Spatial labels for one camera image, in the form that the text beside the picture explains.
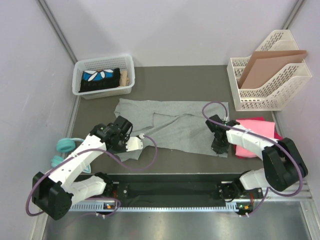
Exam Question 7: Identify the grey t shirt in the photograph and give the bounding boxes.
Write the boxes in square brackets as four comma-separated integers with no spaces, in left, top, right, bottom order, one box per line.
[114,98,216,156]

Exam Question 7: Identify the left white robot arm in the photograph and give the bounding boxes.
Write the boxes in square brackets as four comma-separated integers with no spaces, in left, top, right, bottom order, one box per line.
[25,116,133,220]

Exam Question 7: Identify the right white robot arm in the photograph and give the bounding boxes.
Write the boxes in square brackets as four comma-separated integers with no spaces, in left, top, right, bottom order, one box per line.
[205,114,308,198]

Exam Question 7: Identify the light pink folded shirt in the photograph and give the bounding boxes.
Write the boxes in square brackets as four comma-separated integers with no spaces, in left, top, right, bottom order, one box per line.
[234,118,276,159]

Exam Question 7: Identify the teal cat ear headphones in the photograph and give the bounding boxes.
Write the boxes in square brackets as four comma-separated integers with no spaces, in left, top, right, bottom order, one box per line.
[51,138,84,168]

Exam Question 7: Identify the beige folded cloth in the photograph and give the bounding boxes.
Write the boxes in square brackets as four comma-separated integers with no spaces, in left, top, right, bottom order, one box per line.
[119,70,130,87]

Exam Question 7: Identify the magenta folded shirt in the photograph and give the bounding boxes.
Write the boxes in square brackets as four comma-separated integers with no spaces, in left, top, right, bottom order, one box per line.
[233,116,285,160]

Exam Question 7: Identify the white perforated plastic basket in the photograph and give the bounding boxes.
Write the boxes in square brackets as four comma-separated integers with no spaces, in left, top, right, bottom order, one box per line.
[72,54,135,100]

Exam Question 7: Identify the black shirt with flower print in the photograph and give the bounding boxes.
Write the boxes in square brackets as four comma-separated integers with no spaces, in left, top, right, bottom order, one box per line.
[79,68,121,93]

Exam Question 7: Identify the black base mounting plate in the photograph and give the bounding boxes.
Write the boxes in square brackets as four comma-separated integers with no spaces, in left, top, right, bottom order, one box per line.
[74,172,263,207]

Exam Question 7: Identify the white file organizer rack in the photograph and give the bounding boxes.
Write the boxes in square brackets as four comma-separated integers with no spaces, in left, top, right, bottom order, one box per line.
[227,29,312,111]

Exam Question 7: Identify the brown cardboard sheet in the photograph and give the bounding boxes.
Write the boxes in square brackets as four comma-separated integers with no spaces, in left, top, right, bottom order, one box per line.
[238,50,308,89]

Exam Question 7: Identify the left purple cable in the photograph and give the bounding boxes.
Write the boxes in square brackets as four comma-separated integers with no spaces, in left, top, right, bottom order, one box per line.
[26,134,158,218]

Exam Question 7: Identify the purple cable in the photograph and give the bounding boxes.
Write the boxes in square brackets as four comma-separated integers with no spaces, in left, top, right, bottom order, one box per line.
[26,134,158,218]
[201,101,308,218]

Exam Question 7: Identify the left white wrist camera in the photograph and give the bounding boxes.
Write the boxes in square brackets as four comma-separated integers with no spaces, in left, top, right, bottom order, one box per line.
[125,134,145,152]

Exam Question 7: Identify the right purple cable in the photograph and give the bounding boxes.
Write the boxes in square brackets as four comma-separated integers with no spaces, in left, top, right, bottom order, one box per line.
[201,101,308,218]

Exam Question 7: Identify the grey slotted cable duct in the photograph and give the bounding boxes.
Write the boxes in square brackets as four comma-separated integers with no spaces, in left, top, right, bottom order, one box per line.
[69,200,250,213]

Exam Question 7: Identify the aluminium frame rail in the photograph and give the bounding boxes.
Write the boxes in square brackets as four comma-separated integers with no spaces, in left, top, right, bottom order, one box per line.
[31,185,320,240]

